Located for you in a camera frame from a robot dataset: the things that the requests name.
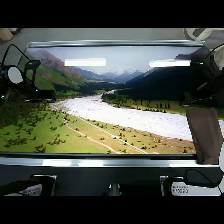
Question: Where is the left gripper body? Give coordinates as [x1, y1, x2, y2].
[23, 87, 57, 102]

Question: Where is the brown garment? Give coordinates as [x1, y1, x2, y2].
[185, 106, 224, 166]

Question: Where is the black cable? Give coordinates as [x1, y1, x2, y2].
[199, 42, 224, 66]
[0, 43, 27, 69]

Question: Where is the silver frame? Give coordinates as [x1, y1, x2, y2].
[0, 39, 221, 197]

